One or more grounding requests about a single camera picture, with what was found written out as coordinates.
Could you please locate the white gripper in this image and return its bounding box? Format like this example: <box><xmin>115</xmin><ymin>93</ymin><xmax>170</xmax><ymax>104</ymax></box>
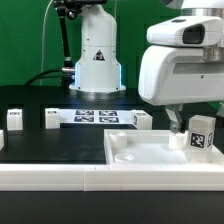
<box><xmin>138</xmin><ymin>46</ymin><xmax>224</xmax><ymax>134</ymax></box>

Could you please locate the white square tabletop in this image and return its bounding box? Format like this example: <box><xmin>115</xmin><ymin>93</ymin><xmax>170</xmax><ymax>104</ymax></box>
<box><xmin>104</xmin><ymin>129</ymin><xmax>224</xmax><ymax>165</ymax></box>

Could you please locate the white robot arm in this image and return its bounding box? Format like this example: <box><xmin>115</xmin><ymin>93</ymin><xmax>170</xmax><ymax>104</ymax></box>
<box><xmin>70</xmin><ymin>0</ymin><xmax>224</xmax><ymax>133</ymax></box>

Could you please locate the white sheet with tags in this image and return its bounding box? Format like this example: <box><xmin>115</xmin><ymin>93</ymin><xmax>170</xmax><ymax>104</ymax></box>
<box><xmin>59</xmin><ymin>109</ymin><xmax>131</xmax><ymax>124</ymax></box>

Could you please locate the white U-shaped obstacle fence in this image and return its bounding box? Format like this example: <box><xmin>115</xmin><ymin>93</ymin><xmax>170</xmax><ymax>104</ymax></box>
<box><xmin>0</xmin><ymin>129</ymin><xmax>224</xmax><ymax>193</ymax></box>

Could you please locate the black cable bundle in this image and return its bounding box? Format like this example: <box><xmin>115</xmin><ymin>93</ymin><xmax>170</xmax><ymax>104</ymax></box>
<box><xmin>23</xmin><ymin>67</ymin><xmax>76</xmax><ymax>87</ymax></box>

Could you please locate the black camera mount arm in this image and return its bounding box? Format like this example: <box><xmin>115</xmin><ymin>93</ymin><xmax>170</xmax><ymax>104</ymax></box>
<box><xmin>53</xmin><ymin>0</ymin><xmax>107</xmax><ymax>68</ymax></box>

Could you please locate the white cable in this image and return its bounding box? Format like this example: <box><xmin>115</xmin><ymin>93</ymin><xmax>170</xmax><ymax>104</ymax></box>
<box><xmin>39</xmin><ymin>0</ymin><xmax>55</xmax><ymax>86</ymax></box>

